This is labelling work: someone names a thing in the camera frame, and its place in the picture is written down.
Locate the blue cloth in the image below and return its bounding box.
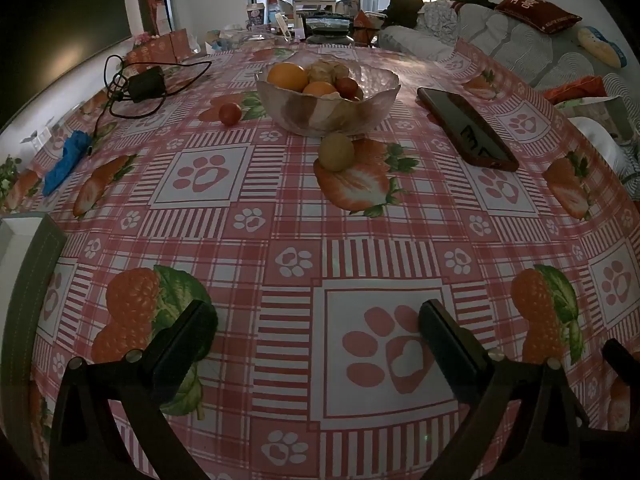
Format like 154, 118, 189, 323
42, 130, 93, 197

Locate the black clothing pile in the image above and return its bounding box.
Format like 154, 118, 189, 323
385, 0, 426, 28

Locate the smartphone with red case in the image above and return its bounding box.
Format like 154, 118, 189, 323
416, 86, 521, 173

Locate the clear glass plate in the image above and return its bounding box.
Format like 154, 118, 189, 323
220, 30, 281, 51

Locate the tan round fruit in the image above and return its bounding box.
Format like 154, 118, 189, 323
319, 133, 355, 172

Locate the pink checked paw-print tablecloth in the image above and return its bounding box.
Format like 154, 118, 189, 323
0, 42, 640, 480

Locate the red gift box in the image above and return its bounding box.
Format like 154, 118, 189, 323
157, 30, 193, 59
125, 40, 161, 64

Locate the dark round container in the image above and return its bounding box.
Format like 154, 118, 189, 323
304, 17, 357, 46

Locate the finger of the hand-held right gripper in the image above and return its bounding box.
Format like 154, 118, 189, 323
602, 338, 640, 391

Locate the orange snack bag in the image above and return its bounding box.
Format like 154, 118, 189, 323
355, 10, 386, 31

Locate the yellow plush toy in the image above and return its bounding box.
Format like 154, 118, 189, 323
577, 26, 628, 68

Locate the black television screen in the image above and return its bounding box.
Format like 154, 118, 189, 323
0, 0, 132, 126

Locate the white storage box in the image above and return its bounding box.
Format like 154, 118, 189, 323
0, 212, 68, 466

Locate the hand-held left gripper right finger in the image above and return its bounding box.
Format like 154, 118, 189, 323
418, 299, 603, 480

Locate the grey pillow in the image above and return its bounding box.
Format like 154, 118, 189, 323
377, 25, 456, 61

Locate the large orange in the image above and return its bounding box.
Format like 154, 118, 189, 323
266, 62, 310, 93

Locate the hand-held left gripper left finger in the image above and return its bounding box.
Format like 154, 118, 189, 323
47, 299, 219, 480

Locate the small white table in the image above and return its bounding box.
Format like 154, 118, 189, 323
292, 0, 346, 13

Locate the black power adapter with cable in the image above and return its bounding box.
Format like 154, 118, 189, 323
87, 54, 213, 156

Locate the grey sofa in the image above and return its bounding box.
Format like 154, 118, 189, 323
377, 0, 640, 191

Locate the patterned clothing pile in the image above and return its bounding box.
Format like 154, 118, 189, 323
417, 0, 463, 43

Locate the red cushion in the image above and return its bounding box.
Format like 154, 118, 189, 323
495, 0, 583, 36

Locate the orange cloth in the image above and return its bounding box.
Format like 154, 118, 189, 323
542, 76, 608, 103

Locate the clear glass bowl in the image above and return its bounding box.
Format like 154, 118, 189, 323
255, 58, 402, 138

